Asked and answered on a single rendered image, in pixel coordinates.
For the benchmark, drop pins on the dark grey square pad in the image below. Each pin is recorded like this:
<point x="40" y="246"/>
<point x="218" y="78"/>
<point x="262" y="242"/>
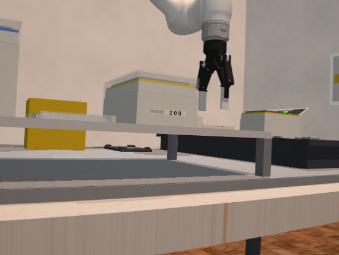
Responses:
<point x="128" y="148"/>

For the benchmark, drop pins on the white flat shelf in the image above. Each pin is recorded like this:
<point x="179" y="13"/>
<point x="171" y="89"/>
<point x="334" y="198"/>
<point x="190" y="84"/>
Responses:
<point x="263" y="143"/>

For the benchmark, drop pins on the yellow tip rack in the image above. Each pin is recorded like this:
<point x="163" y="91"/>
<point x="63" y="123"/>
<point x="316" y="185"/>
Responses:
<point x="279" y="123"/>

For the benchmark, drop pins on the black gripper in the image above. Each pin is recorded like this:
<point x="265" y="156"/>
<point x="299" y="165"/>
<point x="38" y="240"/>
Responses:
<point x="215" y="50"/>

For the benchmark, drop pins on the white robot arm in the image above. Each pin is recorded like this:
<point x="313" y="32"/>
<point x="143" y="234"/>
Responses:
<point x="190" y="16"/>

